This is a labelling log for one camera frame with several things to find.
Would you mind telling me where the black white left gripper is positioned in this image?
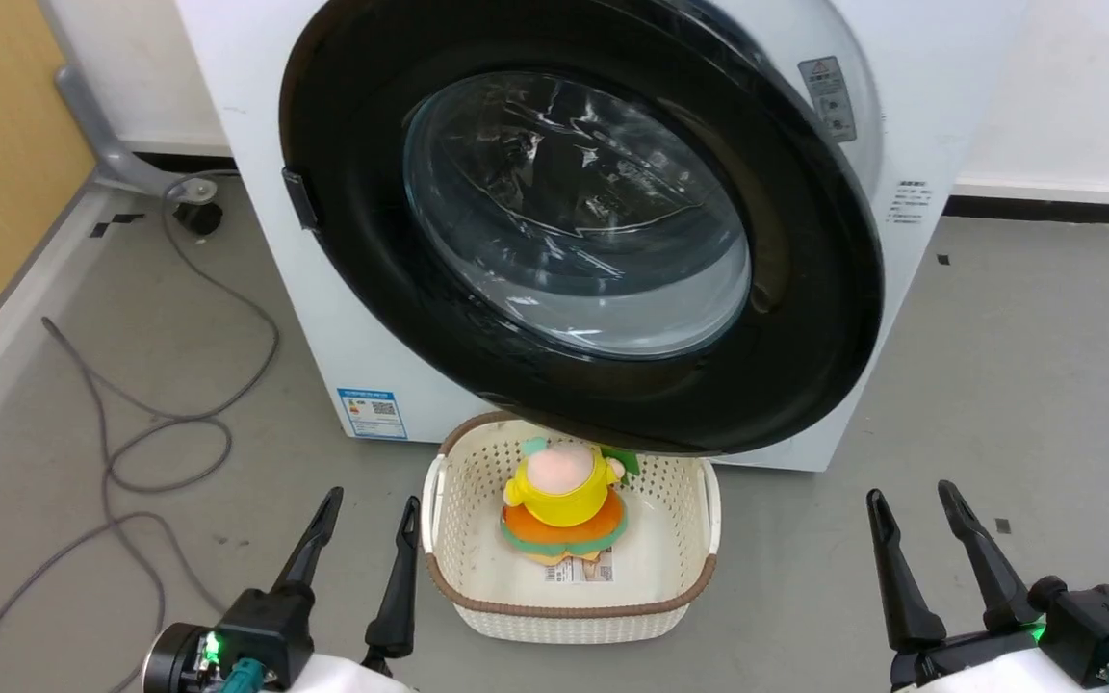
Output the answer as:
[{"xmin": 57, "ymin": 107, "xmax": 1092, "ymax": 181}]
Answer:
[{"xmin": 142, "ymin": 487, "xmax": 421, "ymax": 693}]

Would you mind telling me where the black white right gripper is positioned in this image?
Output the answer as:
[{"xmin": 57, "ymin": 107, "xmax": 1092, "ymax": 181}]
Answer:
[{"xmin": 865, "ymin": 479, "xmax": 1109, "ymax": 693}]

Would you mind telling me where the black round washing machine door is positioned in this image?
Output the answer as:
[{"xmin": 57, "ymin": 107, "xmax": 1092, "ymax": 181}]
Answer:
[{"xmin": 278, "ymin": 0, "xmax": 887, "ymax": 457}]

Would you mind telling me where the white washing machine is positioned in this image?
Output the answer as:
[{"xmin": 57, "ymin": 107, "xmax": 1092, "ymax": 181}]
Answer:
[{"xmin": 174, "ymin": 0, "xmax": 1033, "ymax": 473}]

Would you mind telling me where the white woven laundry basket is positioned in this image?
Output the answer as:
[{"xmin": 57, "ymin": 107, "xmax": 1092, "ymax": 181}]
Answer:
[{"xmin": 421, "ymin": 411, "xmax": 722, "ymax": 644}]

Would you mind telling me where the blue energy label sticker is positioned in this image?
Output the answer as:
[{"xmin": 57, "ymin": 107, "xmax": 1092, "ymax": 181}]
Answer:
[{"xmin": 337, "ymin": 387, "xmax": 409, "ymax": 442}]

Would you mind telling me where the white paper label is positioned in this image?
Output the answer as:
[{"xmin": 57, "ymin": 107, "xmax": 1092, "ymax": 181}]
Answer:
[{"xmin": 543, "ymin": 556, "xmax": 615, "ymax": 585}]

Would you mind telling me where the yellow orange plush doll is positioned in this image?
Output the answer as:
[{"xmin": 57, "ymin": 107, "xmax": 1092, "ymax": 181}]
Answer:
[{"xmin": 500, "ymin": 436, "xmax": 642, "ymax": 565}]

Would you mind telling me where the small black text sticker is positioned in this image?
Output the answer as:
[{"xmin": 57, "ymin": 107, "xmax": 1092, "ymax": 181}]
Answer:
[{"xmin": 887, "ymin": 178, "xmax": 934, "ymax": 225}]

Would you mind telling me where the grey warning sticker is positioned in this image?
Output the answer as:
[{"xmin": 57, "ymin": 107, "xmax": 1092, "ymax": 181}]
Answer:
[{"xmin": 798, "ymin": 56, "xmax": 859, "ymax": 144}]

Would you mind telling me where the teal left gripper cable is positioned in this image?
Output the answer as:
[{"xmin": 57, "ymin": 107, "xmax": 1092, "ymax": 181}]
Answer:
[{"xmin": 221, "ymin": 657, "xmax": 268, "ymax": 693}]

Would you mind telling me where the grey power cable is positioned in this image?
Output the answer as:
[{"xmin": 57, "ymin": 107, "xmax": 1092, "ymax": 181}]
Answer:
[{"xmin": 0, "ymin": 171, "xmax": 282, "ymax": 693}]

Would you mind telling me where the grey drain hose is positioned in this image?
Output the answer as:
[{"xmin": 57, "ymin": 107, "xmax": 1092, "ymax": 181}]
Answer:
[{"xmin": 38, "ymin": 0, "xmax": 219, "ymax": 204}]

